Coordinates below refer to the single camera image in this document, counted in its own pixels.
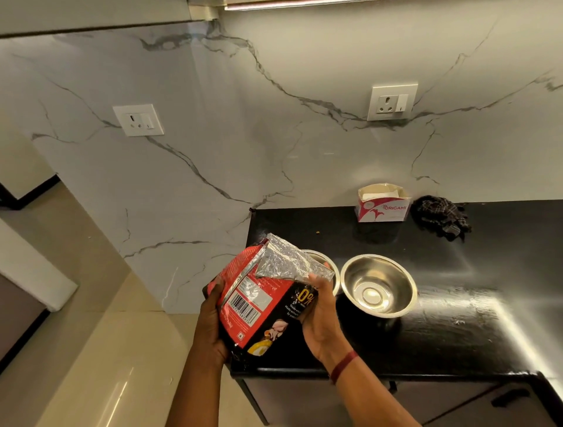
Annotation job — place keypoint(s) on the under-cabinet light strip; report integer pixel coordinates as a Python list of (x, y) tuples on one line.
[(299, 4)]

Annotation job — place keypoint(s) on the wall cabinet door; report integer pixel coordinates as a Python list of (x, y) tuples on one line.
[(88, 15)]

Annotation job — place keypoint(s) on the brown base cabinet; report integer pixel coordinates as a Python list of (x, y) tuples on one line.
[(453, 404), (17, 312)]

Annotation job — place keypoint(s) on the dark checked cloth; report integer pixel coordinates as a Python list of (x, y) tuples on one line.
[(440, 217)]

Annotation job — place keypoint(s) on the person's left forearm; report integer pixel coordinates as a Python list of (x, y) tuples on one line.
[(198, 396)]

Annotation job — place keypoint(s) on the white wall socket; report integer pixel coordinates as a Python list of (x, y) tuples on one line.
[(138, 120), (392, 102)]

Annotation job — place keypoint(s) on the grey wall cabinet body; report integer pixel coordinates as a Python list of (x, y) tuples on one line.
[(204, 9)]

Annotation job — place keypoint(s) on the person's right forearm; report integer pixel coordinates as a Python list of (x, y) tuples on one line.
[(374, 400)]

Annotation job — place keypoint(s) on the person's left hand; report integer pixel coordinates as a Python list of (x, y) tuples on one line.
[(209, 330)]

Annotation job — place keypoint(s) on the steel bowl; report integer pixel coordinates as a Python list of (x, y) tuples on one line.
[(327, 261), (378, 286)]

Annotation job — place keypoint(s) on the red wrist band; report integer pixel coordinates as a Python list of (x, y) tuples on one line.
[(344, 367)]

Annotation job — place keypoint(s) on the red black pet food bag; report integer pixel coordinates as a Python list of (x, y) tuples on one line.
[(259, 303)]

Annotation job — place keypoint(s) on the red and white tissue box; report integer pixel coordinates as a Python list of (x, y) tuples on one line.
[(382, 209)]

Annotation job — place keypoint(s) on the person's right hand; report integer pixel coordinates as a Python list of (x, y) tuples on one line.
[(321, 325)]

